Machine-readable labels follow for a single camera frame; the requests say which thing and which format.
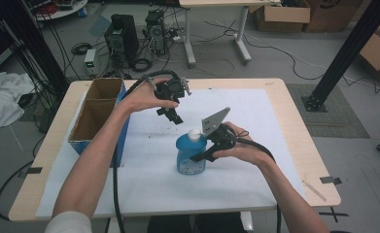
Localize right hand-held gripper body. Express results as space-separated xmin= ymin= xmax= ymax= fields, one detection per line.
xmin=201 ymin=107 xmax=239 ymax=152

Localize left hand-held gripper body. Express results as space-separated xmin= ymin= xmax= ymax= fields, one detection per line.
xmin=154 ymin=77 xmax=192 ymax=110

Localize blue bottle with white cap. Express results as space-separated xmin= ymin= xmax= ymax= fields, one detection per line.
xmin=175 ymin=128 xmax=208 ymax=176

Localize person's left hand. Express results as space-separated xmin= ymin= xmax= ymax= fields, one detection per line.
xmin=120 ymin=77 xmax=181 ymax=115

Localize person's right hand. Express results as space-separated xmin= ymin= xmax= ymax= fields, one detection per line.
xmin=212 ymin=121 xmax=275 ymax=168

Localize white table mat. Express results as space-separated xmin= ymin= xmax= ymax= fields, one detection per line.
xmin=35 ymin=87 xmax=308 ymax=218

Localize open grey computer case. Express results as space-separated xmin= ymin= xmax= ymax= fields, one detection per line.
xmin=144 ymin=9 xmax=168 ymax=56

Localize cardboard box with blue sides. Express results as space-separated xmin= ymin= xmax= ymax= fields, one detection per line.
xmin=67 ymin=77 xmax=131 ymax=168

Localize person's dark trousers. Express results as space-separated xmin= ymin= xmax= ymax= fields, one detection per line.
xmin=148 ymin=212 xmax=244 ymax=233

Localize black computer tower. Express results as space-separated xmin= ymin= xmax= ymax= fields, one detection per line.
xmin=104 ymin=14 xmax=140 ymax=67

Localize small white power supply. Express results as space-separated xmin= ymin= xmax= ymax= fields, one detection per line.
xmin=84 ymin=48 xmax=98 ymax=78

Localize white-legged desk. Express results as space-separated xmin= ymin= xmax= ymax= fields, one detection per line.
xmin=178 ymin=0 xmax=278 ymax=65

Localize thin wooden stick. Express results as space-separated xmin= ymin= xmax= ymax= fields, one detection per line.
xmin=301 ymin=179 xmax=328 ymax=203

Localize black tape strip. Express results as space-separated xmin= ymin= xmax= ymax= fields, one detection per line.
xmin=17 ymin=166 xmax=44 ymax=179
xmin=319 ymin=176 xmax=343 ymax=186

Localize grey floor mat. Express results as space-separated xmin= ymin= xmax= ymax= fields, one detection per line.
xmin=286 ymin=83 xmax=371 ymax=139

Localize small open cardboard box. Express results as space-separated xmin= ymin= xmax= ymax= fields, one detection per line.
xmin=255 ymin=0 xmax=312 ymax=34

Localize black tape cross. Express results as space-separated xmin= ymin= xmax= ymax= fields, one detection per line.
xmin=318 ymin=207 xmax=350 ymax=223

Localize round white table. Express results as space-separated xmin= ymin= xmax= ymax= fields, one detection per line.
xmin=25 ymin=0 xmax=89 ymax=22

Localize white sleeve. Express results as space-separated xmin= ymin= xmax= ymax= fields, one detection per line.
xmin=44 ymin=210 xmax=93 ymax=233

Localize white crumpled cloth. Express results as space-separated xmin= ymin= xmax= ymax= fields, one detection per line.
xmin=0 ymin=71 xmax=37 ymax=131

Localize large brown cardboard box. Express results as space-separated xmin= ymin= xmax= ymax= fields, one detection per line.
xmin=303 ymin=0 xmax=375 ymax=34

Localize open cardboard box with contents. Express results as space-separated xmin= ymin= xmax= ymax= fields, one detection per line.
xmin=358 ymin=21 xmax=380 ymax=83

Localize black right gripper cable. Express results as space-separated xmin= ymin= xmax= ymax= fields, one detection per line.
xmin=235 ymin=129 xmax=283 ymax=233

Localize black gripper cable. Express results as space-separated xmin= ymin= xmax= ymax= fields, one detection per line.
xmin=235 ymin=129 xmax=283 ymax=233
xmin=112 ymin=69 xmax=181 ymax=233

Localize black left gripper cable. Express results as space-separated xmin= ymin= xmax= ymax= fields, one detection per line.
xmin=112 ymin=69 xmax=181 ymax=233

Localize black cable bundle stand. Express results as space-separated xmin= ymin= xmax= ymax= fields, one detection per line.
xmin=0 ymin=0 xmax=71 ymax=98

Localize black aluminium frame post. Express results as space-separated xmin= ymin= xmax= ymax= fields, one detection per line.
xmin=301 ymin=0 xmax=380 ymax=114

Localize black floor cable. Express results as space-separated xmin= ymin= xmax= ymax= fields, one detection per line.
xmin=0 ymin=135 xmax=47 ymax=221

